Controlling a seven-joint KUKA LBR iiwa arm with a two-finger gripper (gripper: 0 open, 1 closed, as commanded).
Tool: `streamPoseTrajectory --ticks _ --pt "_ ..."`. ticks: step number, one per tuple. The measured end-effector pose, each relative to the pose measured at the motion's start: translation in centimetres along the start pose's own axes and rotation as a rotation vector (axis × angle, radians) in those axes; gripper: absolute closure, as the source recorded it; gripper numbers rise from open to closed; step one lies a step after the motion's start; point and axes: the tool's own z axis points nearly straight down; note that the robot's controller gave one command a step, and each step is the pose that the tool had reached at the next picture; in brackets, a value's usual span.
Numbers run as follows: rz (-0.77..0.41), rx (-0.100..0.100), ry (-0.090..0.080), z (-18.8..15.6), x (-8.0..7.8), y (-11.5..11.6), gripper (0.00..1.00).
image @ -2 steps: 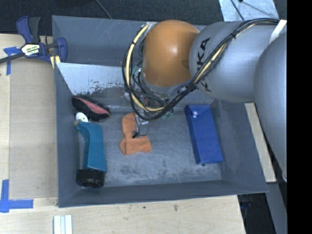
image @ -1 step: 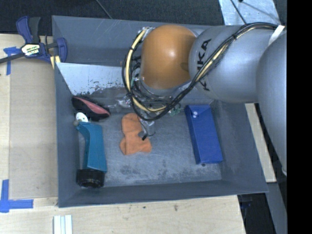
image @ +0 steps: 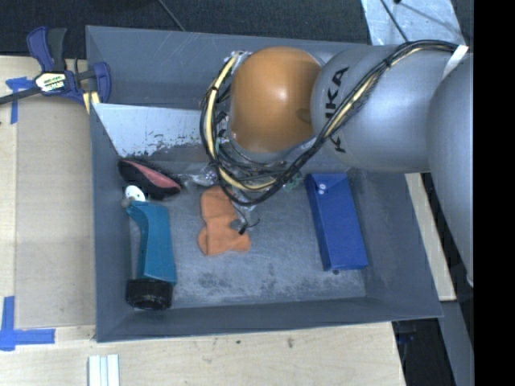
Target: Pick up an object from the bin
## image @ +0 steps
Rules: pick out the blue flat box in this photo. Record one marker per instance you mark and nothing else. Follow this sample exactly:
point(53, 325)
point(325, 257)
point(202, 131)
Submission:
point(338, 223)

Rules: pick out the clear crinkled plastic piece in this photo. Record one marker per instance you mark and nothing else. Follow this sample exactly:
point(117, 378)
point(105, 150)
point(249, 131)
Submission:
point(201, 179)

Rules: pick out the grey metal bin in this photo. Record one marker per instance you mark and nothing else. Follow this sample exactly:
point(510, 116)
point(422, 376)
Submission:
point(281, 272)

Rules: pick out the teal trigger sprayer black cap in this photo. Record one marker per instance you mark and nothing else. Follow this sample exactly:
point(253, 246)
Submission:
point(157, 243)

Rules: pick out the black and pink oval thing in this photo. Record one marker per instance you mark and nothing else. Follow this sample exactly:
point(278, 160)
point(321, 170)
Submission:
point(155, 179)

